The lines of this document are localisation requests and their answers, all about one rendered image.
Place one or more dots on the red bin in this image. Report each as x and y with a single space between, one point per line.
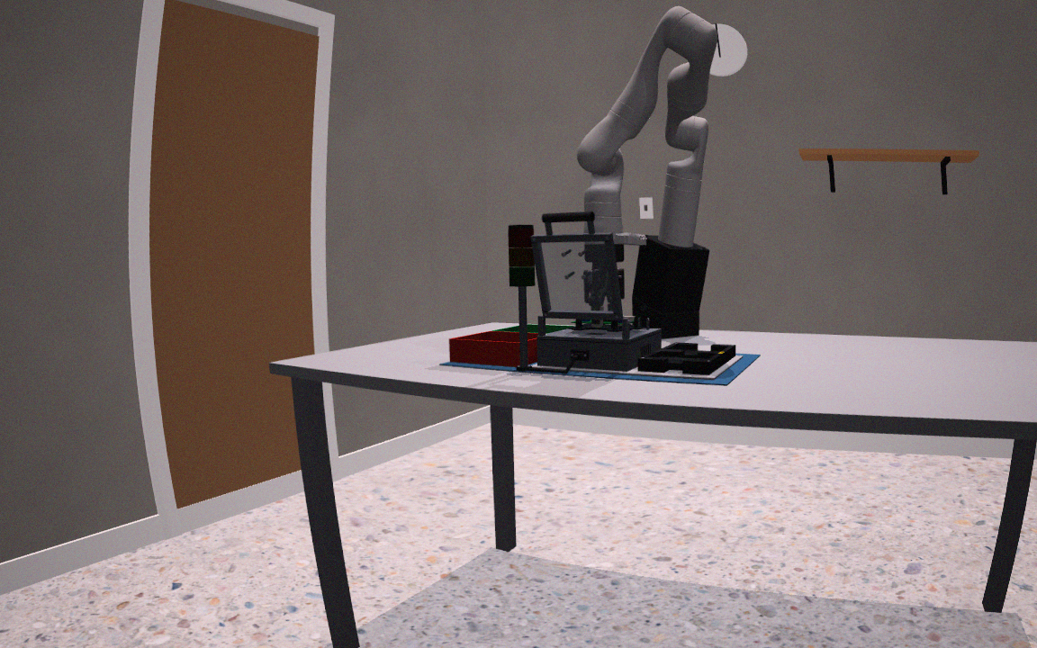
491 348

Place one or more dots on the green open bin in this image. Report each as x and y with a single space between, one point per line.
532 328

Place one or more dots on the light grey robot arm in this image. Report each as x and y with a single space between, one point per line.
687 92

